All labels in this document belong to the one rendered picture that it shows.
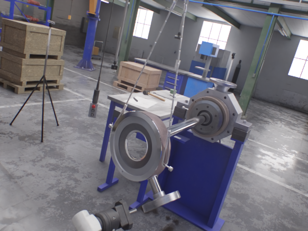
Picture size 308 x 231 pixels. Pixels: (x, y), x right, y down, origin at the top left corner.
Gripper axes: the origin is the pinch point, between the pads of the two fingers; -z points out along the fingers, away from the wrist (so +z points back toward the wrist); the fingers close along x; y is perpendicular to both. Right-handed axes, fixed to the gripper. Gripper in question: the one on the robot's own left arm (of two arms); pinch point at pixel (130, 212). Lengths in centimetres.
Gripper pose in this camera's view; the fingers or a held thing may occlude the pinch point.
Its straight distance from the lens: 123.0
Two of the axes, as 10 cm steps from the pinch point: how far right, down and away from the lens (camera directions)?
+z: -6.1, -0.3, -7.9
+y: -7.0, 4.9, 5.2
